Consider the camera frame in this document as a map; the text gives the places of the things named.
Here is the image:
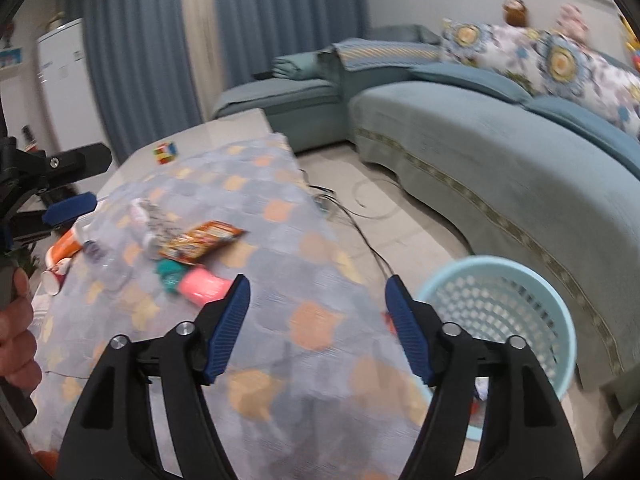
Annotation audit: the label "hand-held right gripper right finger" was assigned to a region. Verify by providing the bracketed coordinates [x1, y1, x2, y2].
[384, 275, 586, 480]

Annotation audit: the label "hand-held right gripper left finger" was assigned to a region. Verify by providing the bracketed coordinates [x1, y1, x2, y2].
[54, 274, 251, 480]

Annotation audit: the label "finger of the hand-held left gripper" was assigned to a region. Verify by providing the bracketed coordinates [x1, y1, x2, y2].
[9, 193, 99, 242]
[36, 143, 113, 183]

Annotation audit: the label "orange paper cup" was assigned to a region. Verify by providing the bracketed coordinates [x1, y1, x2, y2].
[47, 225, 93, 266]

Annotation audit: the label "orange snack packet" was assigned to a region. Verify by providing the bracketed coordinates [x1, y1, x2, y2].
[157, 221, 247, 265]

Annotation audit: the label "light blue plastic basket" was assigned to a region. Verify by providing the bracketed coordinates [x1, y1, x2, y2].
[415, 255, 578, 443]

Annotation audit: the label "person's left hand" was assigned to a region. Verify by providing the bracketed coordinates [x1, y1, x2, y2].
[0, 271, 44, 392]

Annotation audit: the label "clear plastic bottle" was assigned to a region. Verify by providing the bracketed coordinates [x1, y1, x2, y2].
[82, 237, 136, 291]

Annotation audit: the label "green potted plant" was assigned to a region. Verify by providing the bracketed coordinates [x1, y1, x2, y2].
[10, 247, 41, 278]

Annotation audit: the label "red white paper cup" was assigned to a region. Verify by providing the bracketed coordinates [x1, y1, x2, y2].
[41, 260, 76, 295]

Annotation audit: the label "white standing air conditioner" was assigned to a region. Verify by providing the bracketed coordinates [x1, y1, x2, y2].
[36, 17, 118, 166]

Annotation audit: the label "small teal container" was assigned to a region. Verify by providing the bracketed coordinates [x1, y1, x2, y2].
[154, 259, 193, 295]

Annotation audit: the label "crumpled patterned wrapper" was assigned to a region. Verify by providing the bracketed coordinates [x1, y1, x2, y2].
[130, 198, 181, 261]

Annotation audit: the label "colourful puzzle cube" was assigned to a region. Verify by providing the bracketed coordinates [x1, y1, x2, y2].
[153, 141, 179, 165]

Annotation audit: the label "blue curtain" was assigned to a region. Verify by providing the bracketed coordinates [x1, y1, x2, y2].
[210, 0, 373, 106]
[65, 0, 203, 161]

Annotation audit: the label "patterned grey tablecloth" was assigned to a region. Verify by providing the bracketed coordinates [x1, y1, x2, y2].
[27, 132, 436, 480]

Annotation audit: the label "beige sheer curtain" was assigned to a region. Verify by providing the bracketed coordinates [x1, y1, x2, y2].
[177, 0, 226, 121]

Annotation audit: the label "teal fabric sofa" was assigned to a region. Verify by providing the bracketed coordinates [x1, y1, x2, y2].
[212, 25, 640, 401]

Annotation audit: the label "folded teal blanket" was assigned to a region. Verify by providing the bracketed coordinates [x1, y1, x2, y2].
[272, 52, 326, 81]

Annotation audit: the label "blue sofa cushion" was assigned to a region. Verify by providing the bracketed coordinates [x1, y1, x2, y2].
[525, 95, 640, 181]
[410, 62, 533, 106]

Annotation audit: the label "brown stuffed toy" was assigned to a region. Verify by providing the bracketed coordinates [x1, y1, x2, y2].
[502, 0, 528, 27]

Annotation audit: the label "pink plush toy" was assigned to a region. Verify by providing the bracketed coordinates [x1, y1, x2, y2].
[555, 2, 591, 41]

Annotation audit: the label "yellow toy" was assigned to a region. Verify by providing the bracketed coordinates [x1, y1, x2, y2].
[620, 15, 640, 73]

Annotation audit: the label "black floor cable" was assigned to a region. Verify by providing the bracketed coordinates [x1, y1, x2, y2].
[300, 170, 401, 281]

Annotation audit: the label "looped floor cable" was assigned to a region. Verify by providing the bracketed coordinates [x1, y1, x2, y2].
[352, 180, 403, 220]

